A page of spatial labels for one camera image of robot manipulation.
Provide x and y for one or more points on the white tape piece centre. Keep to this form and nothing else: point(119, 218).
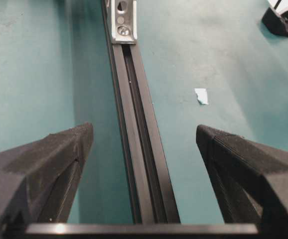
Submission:
point(202, 96)

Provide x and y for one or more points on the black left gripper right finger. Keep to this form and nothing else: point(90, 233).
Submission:
point(250, 180)

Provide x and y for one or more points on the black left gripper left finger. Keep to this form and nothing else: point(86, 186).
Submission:
point(39, 180)

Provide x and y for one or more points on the black rectangular frame stand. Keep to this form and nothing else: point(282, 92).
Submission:
point(276, 20)

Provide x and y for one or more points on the lower black aluminium rail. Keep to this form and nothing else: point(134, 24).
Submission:
point(151, 194)

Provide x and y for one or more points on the silver metal corner fitting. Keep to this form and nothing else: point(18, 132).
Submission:
point(123, 21)

